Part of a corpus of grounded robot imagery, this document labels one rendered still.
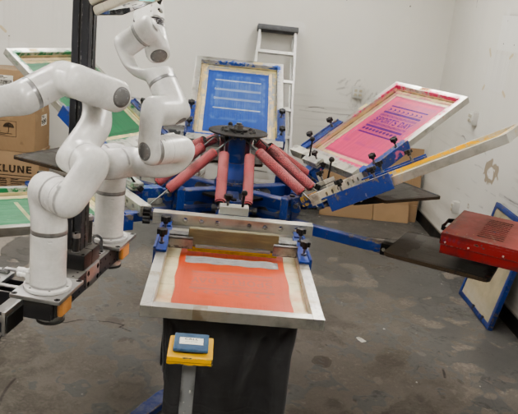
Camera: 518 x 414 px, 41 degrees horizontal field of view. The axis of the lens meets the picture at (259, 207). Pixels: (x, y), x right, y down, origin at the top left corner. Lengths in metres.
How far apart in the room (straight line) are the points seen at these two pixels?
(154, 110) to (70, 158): 0.28
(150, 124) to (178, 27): 4.83
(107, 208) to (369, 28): 4.91
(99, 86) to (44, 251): 0.45
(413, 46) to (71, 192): 5.49
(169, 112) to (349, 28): 4.98
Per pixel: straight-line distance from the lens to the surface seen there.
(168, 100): 1.95
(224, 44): 6.73
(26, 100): 1.74
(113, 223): 2.27
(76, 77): 1.72
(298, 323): 2.23
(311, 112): 6.84
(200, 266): 2.63
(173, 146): 1.99
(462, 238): 2.95
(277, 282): 2.56
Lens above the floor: 1.92
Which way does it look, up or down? 16 degrees down
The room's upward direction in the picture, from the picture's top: 6 degrees clockwise
